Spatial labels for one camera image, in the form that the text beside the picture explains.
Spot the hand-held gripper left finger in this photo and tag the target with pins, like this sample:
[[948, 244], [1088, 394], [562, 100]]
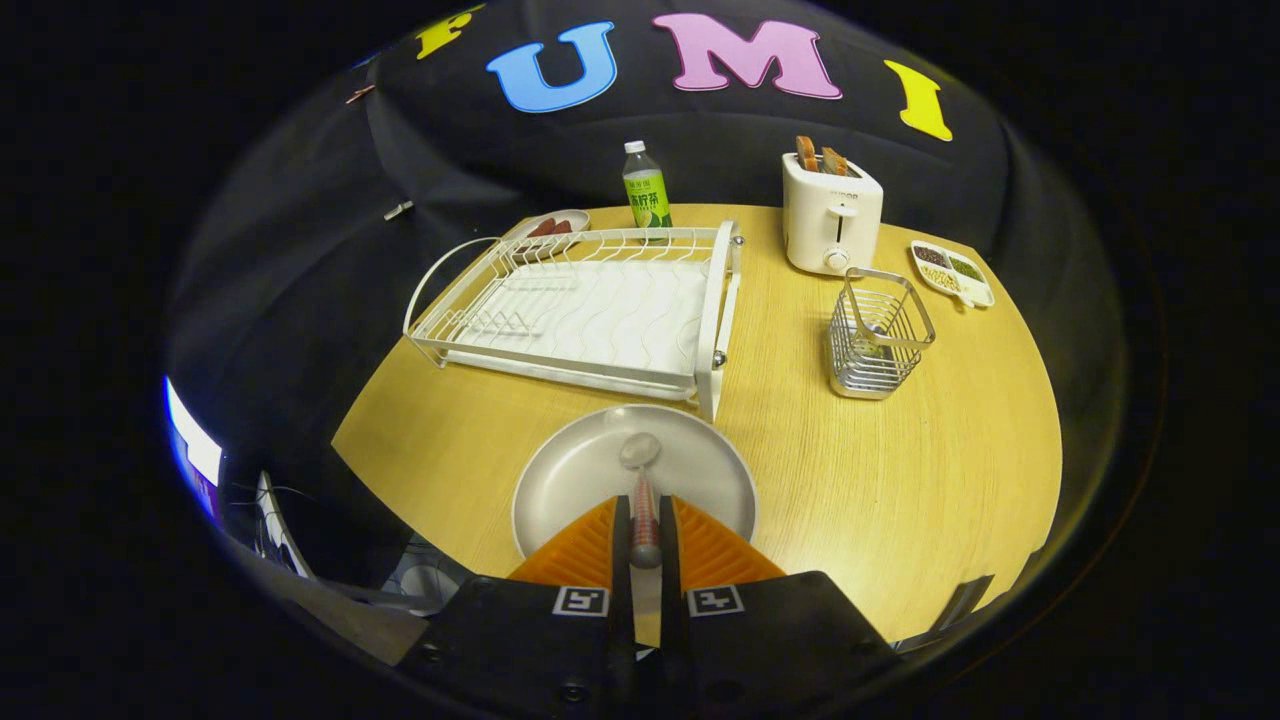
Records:
[[520, 640]]

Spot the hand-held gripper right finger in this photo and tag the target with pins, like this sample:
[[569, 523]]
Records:
[[780, 640]]

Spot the white round plate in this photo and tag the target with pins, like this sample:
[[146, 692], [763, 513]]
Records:
[[700, 470]]

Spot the white divided dish of beans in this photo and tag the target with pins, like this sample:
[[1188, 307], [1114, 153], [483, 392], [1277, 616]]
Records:
[[982, 295]]

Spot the small white dish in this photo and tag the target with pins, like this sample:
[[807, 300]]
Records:
[[578, 216]]

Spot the white round device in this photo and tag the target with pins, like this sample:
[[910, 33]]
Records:
[[430, 583]]

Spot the white flat bar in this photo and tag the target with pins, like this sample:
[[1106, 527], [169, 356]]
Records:
[[278, 525]]

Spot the bright screen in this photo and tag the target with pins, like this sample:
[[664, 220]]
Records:
[[192, 445]]

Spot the white toaster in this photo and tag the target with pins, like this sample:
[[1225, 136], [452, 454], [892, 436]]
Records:
[[815, 225]]

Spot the white cloth clip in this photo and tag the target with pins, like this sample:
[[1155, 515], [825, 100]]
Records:
[[398, 210]]

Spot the green label drink bottle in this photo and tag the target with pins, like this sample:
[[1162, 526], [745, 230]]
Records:
[[647, 195]]

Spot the brown toast slice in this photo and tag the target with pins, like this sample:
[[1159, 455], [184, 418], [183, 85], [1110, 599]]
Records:
[[806, 153], [834, 161]]

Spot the black backdrop cloth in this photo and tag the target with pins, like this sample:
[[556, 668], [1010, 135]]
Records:
[[450, 150]]

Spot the pink cloth clip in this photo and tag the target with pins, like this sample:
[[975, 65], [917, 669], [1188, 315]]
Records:
[[360, 93]]

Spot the black table edge bracket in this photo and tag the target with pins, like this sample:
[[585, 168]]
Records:
[[960, 603]]

